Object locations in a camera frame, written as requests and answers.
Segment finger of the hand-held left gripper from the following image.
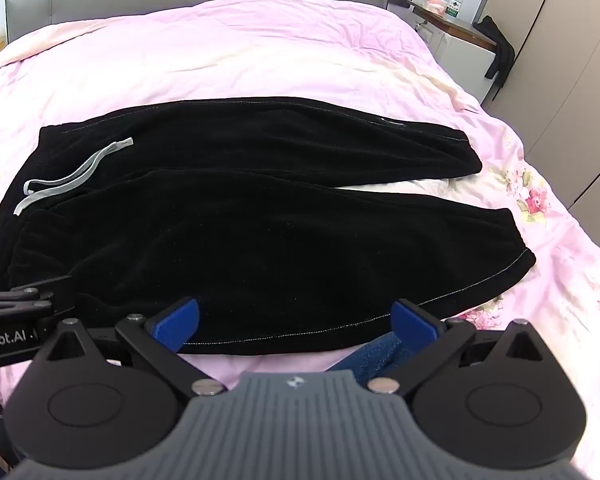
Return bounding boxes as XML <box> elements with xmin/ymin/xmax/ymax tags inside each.
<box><xmin>0</xmin><ymin>275</ymin><xmax>74</xmax><ymax>321</ymax></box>

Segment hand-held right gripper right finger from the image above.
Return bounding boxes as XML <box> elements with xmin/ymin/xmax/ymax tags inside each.
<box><xmin>370</xmin><ymin>299</ymin><xmax>561</xmax><ymax>398</ymax></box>

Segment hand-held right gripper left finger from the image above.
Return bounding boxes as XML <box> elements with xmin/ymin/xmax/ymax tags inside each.
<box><xmin>30</xmin><ymin>297</ymin><xmax>226</xmax><ymax>401</ymax></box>

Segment black pants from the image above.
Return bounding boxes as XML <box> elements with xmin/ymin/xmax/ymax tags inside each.
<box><xmin>0</xmin><ymin>96</ymin><xmax>537</xmax><ymax>358</ymax></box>

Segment white bedside table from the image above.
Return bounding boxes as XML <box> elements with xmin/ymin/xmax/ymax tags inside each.
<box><xmin>410</xmin><ymin>2</ymin><xmax>498</xmax><ymax>107</ymax></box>

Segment pink floral quilt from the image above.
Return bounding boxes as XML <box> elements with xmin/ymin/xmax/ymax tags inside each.
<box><xmin>0</xmin><ymin>0</ymin><xmax>600</xmax><ymax>461</ymax></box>

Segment black hanging cloth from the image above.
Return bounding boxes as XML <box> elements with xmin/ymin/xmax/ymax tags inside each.
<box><xmin>472</xmin><ymin>15</ymin><xmax>516</xmax><ymax>81</ymax></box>

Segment beige wardrobe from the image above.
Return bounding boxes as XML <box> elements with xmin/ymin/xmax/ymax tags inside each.
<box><xmin>480</xmin><ymin>0</ymin><xmax>600</xmax><ymax>211</ymax></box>

